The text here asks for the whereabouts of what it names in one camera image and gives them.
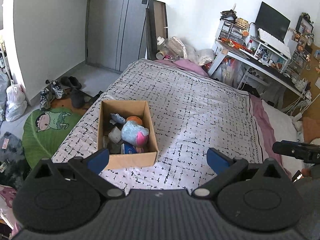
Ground blue tissue pack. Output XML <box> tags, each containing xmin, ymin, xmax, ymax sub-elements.
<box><xmin>120</xmin><ymin>142</ymin><xmax>137</xmax><ymax>154</ymax></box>

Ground white plastic-wrapped soft item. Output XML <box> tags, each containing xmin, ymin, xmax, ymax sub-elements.
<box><xmin>108</xmin><ymin>126</ymin><xmax>122</xmax><ymax>144</ymax></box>

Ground grey fluffy plush toy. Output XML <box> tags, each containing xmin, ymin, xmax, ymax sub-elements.
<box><xmin>121</xmin><ymin>121</ymin><xmax>150</xmax><ymax>147</ymax></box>

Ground hamburger plush toy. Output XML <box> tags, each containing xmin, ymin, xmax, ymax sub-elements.
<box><xmin>126</xmin><ymin>115</ymin><xmax>143</xmax><ymax>126</ymax></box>

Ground black shiny plastic bag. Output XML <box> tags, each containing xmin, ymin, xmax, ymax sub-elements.
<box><xmin>103</xmin><ymin>136</ymin><xmax>121</xmax><ymax>154</ymax></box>

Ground blue denim pouch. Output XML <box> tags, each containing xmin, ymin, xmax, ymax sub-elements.
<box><xmin>110</xmin><ymin>113</ymin><xmax>126</xmax><ymax>125</ymax></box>

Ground pink bed sheet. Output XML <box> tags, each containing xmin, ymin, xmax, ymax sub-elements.
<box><xmin>249</xmin><ymin>94</ymin><xmax>292</xmax><ymax>178</ymax></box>

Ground green cartoon floor mat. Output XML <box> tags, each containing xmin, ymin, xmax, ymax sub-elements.
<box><xmin>22</xmin><ymin>107</ymin><xmax>81</xmax><ymax>168</ymax></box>

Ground white black patterned bedspread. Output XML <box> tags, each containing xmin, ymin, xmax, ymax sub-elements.
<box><xmin>51</xmin><ymin>58</ymin><xmax>266</xmax><ymax>197</ymax></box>

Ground dark slippers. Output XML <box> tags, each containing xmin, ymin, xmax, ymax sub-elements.
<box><xmin>60</xmin><ymin>76</ymin><xmax>85</xmax><ymax>109</ymax></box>

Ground pair of sneakers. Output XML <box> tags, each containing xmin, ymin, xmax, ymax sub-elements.
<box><xmin>40</xmin><ymin>80</ymin><xmax>65</xmax><ymax>111</ymax></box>

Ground white desk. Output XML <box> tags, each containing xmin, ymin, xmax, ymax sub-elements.
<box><xmin>208</xmin><ymin>40</ymin><xmax>305</xmax><ymax>98</ymax></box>

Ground white garbage bag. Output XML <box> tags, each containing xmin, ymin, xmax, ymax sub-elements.
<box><xmin>5</xmin><ymin>80</ymin><xmax>28</xmax><ymax>122</ymax></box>

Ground white keyboard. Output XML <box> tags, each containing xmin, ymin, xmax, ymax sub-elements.
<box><xmin>258</xmin><ymin>28</ymin><xmax>291</xmax><ymax>59</ymax></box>

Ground pink pillow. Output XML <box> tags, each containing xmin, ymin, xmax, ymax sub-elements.
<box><xmin>155</xmin><ymin>59</ymin><xmax>209</xmax><ymax>77</ymax></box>

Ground grey garbage bag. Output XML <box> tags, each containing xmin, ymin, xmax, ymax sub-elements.
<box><xmin>0</xmin><ymin>70</ymin><xmax>10</xmax><ymax>121</ymax></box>

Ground black computer monitor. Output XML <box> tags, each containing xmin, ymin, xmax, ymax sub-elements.
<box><xmin>255</xmin><ymin>2</ymin><xmax>291</xmax><ymax>42</ymax></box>

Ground clear plastic bottle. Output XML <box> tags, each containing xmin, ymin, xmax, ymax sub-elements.
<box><xmin>156</xmin><ymin>36</ymin><xmax>175</xmax><ymax>59</ymax></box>

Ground grey door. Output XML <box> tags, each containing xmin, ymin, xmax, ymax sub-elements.
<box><xmin>85</xmin><ymin>0</ymin><xmax>150</xmax><ymax>72</ymax></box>

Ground leaning dark board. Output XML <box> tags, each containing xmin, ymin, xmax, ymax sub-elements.
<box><xmin>145</xmin><ymin>0</ymin><xmax>168</xmax><ymax>60</ymax></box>

